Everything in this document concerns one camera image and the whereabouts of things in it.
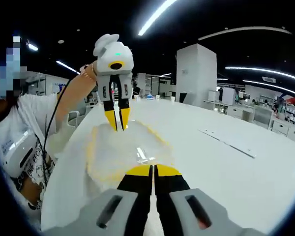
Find wide white pillar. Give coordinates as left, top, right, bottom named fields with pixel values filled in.
left=176, top=43, right=217, bottom=108

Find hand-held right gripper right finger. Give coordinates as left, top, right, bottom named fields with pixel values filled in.
left=154, top=164, right=266, bottom=236

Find white chest-worn device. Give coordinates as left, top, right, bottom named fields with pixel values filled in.
left=2, top=129, right=37, bottom=178

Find clear storage box lid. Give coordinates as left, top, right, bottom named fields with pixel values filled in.
left=87, top=119, right=175, bottom=181

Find thin ceiling light strip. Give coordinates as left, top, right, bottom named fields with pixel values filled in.
left=225, top=65, right=295, bottom=85
left=242, top=79, right=295, bottom=99

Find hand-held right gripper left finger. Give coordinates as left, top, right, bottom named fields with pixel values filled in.
left=46, top=164, right=153, bottom=236

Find long ceiling light strip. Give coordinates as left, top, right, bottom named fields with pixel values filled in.
left=138, top=0, right=178, bottom=36

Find white cabinet appliance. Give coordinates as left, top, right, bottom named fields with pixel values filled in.
left=208, top=87, right=236, bottom=104

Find red wall banner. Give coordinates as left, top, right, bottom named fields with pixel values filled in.
left=280, top=94, right=295, bottom=111

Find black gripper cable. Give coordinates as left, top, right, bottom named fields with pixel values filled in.
left=43, top=78, right=73, bottom=185

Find clear yellow-edged plastic bag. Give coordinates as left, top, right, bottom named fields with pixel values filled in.
left=86, top=119, right=175, bottom=184

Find person in white shirt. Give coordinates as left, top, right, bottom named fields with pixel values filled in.
left=0, top=93, right=64, bottom=212

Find white table cover strip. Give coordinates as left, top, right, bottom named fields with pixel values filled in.
left=198, top=128, right=258, bottom=158

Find beaded bracelet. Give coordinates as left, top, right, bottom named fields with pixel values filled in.
left=80, top=63, right=95, bottom=80

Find white chair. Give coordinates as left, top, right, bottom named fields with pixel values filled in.
left=67, top=110, right=81, bottom=129

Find person's left hand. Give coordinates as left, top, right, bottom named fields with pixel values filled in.
left=85, top=61, right=98, bottom=83

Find row of white lab cabinets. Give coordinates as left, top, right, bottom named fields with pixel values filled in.
left=203, top=98, right=295, bottom=146

